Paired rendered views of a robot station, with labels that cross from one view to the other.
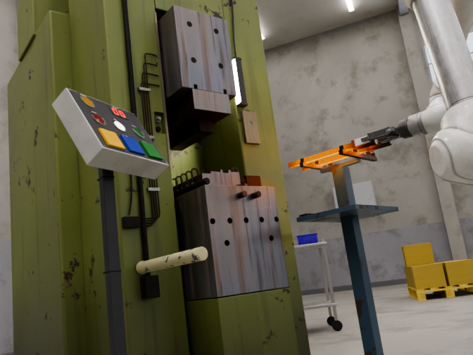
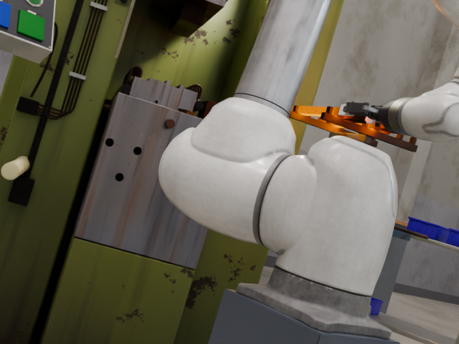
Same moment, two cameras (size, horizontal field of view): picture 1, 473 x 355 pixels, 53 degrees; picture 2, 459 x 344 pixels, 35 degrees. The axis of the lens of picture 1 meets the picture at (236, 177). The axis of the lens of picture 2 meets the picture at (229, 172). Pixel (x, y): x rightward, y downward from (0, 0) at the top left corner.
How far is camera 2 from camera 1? 120 cm
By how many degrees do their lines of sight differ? 29
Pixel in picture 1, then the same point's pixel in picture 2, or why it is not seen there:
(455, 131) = (185, 135)
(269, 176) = not seen: hidden behind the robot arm
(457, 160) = (162, 177)
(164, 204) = (87, 99)
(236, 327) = (85, 282)
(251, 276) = (138, 232)
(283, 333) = (155, 321)
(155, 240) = (56, 139)
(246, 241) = (150, 186)
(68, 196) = not seen: hidden behind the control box
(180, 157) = (194, 46)
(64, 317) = not seen: outside the picture
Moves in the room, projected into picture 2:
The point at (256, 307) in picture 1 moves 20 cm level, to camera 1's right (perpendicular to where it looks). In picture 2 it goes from (128, 272) to (183, 294)
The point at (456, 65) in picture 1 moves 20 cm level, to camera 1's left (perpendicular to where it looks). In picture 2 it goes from (263, 39) to (164, 20)
